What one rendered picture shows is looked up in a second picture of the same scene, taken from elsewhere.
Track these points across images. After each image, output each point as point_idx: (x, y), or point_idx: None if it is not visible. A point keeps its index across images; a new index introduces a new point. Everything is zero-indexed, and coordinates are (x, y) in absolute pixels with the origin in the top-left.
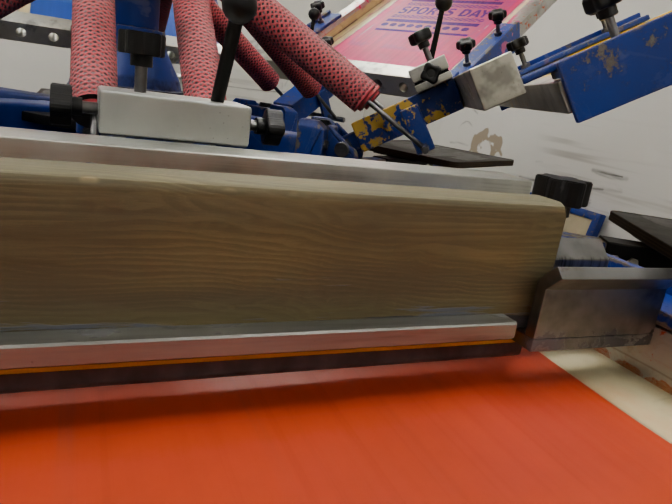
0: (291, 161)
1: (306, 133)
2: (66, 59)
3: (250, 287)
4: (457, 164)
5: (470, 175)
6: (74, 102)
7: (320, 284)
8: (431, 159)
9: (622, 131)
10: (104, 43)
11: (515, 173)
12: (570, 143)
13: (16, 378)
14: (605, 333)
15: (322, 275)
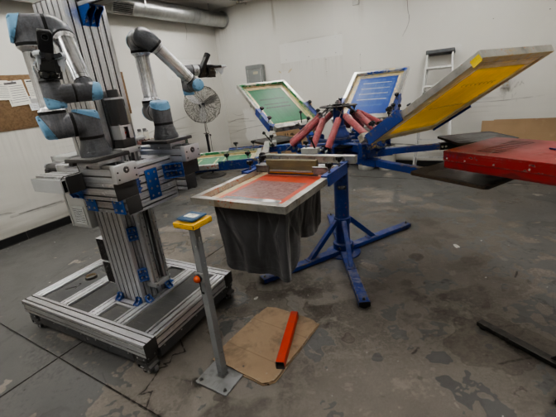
0: (317, 155)
1: (359, 146)
2: (403, 104)
3: (289, 167)
4: (461, 144)
5: (343, 155)
6: (299, 150)
7: (294, 167)
8: (454, 142)
9: None
10: (316, 136)
11: None
12: None
13: (278, 173)
14: (321, 173)
15: (294, 166)
